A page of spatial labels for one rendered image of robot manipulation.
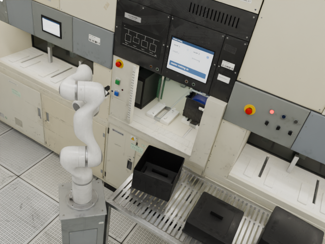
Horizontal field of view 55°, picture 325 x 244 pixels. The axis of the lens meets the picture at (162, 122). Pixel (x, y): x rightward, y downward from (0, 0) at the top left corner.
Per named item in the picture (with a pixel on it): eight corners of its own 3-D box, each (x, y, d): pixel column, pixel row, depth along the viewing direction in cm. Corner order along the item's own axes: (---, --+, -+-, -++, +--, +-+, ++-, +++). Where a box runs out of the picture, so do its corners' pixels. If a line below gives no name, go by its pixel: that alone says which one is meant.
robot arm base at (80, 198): (66, 212, 187) (66, 192, 176) (66, 188, 201) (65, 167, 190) (98, 208, 192) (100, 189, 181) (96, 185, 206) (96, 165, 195)
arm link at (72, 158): (92, 185, 182) (94, 156, 168) (59, 186, 178) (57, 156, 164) (92, 170, 192) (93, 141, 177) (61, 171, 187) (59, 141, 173)
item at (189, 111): (179, 118, 258) (187, 85, 239) (189, 107, 273) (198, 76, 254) (205, 130, 250) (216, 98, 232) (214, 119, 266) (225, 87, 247)
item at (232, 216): (181, 231, 189) (185, 218, 181) (199, 199, 211) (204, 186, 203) (226, 256, 180) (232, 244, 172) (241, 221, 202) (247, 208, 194)
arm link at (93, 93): (73, 160, 181) (102, 160, 185) (72, 171, 171) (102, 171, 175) (73, 77, 161) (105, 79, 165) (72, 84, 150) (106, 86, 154)
